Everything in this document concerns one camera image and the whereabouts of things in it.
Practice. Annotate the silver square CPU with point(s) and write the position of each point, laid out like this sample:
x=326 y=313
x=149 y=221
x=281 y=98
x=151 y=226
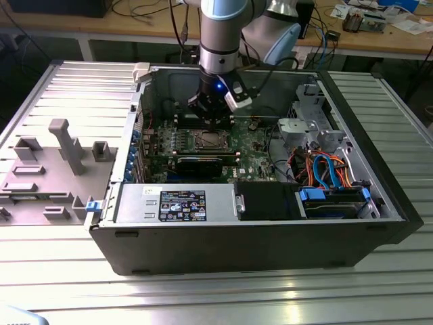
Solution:
x=213 y=141

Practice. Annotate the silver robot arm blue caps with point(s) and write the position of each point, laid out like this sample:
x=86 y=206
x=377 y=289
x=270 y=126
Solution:
x=220 y=34

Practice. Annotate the CPU socket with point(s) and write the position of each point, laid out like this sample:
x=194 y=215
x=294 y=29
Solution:
x=231 y=150

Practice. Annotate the blue expansion slot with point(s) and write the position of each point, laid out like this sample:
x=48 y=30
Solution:
x=196 y=178

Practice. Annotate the round coin cell battery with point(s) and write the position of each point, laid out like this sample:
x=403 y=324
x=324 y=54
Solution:
x=253 y=127

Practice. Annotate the black graphics card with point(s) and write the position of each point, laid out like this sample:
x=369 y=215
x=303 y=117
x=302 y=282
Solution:
x=199 y=167

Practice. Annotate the green motherboard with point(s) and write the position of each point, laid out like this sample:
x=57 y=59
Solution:
x=252 y=162

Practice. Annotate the beige case latch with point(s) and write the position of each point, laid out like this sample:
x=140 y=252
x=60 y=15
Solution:
x=142 y=71

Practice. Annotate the silver metal drive cage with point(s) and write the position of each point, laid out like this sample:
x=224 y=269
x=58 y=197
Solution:
x=294 y=130

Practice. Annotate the wooden desk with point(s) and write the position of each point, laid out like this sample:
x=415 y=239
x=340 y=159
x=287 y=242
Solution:
x=152 y=28

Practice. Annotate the black drive bay box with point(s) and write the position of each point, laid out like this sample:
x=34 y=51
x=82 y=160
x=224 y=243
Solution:
x=267 y=201

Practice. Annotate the silver power supply unit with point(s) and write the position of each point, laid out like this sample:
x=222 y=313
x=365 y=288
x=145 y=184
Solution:
x=135 y=203

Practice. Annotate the black upright box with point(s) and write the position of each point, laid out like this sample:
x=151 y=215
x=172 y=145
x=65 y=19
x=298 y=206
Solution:
x=306 y=17

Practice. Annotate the hard disk in blue carrier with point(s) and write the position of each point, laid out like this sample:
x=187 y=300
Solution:
x=313 y=196

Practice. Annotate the black open PC case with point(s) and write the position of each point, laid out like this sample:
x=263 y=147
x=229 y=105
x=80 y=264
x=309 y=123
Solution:
x=236 y=250

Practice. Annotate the blue case latch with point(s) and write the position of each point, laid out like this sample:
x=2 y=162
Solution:
x=93 y=206

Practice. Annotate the copper wound transformer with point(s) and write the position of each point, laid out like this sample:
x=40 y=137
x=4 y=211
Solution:
x=352 y=22

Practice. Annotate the large black box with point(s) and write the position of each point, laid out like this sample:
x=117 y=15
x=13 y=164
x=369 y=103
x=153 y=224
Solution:
x=57 y=8

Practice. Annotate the grey plastic parts rack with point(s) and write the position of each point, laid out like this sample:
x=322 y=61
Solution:
x=50 y=183

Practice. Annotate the small metal electronic device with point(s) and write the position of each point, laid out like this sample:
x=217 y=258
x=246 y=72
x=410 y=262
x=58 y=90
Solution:
x=373 y=22

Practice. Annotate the white papers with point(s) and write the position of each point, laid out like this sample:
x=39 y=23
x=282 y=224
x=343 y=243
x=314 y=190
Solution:
x=409 y=27

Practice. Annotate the blue box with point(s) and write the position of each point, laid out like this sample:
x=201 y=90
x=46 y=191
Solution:
x=399 y=4

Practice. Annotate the pale grey device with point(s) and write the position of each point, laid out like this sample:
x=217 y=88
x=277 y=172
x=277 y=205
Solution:
x=17 y=316

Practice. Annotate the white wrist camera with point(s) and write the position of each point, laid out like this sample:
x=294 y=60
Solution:
x=236 y=101

